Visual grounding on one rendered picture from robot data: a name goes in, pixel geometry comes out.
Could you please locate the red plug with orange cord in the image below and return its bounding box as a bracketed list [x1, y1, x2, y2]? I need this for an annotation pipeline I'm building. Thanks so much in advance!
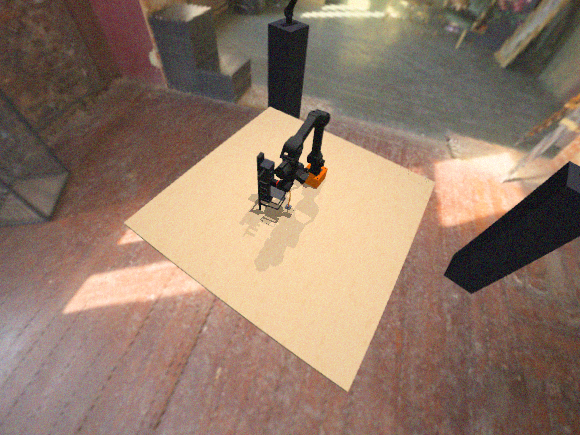
[270, 178, 291, 207]

